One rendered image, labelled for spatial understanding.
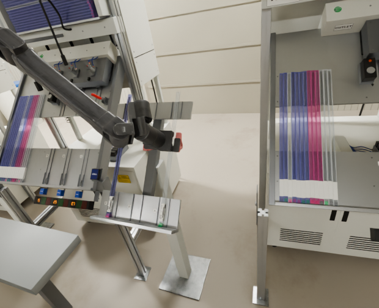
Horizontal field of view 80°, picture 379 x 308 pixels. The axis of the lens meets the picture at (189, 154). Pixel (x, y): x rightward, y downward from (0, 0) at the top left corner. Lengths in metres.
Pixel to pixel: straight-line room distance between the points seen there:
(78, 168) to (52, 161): 0.17
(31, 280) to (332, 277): 1.44
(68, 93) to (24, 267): 0.73
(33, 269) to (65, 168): 0.46
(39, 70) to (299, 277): 1.53
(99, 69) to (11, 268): 0.95
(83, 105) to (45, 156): 0.75
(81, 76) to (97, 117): 0.70
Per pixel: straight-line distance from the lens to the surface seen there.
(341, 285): 1.62
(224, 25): 3.22
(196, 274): 1.55
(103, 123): 0.67
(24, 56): 0.81
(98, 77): 1.29
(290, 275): 1.57
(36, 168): 1.44
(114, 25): 1.31
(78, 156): 1.26
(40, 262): 1.16
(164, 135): 0.76
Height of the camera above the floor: 1.34
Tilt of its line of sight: 31 degrees down
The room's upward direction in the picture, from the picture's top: 10 degrees counter-clockwise
